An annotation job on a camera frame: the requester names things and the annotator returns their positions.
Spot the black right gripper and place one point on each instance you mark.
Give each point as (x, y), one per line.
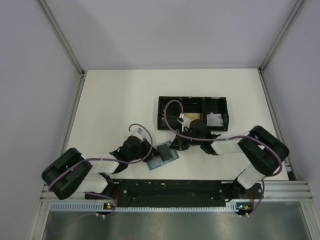
(179, 144)

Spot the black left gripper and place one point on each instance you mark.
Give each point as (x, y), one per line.
(146, 145)

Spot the grey card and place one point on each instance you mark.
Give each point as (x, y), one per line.
(166, 153)

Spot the blue leather card holder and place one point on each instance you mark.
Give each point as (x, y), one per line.
(157, 161)

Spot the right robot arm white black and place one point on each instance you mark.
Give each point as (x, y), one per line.
(264, 151)

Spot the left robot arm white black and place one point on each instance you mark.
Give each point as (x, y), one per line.
(72, 172)

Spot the gold cards stack in tray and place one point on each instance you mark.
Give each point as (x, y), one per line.
(193, 116)

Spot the black VIP cards stack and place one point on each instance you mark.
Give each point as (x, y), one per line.
(172, 114)

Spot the silver cards stack in tray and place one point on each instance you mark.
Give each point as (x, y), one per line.
(214, 120)

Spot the black three-compartment tray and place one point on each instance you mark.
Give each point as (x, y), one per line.
(202, 105)

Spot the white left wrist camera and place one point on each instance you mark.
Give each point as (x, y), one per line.
(138, 133)

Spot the aluminium frame profile right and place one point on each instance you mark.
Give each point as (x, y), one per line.
(287, 191)

